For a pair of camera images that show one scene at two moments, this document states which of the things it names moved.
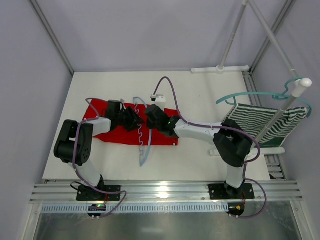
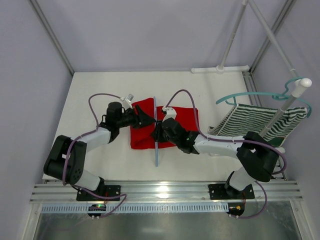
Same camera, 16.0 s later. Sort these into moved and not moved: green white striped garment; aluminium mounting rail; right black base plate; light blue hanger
Moved: light blue hanger
Not moved: aluminium mounting rail; right black base plate; green white striped garment
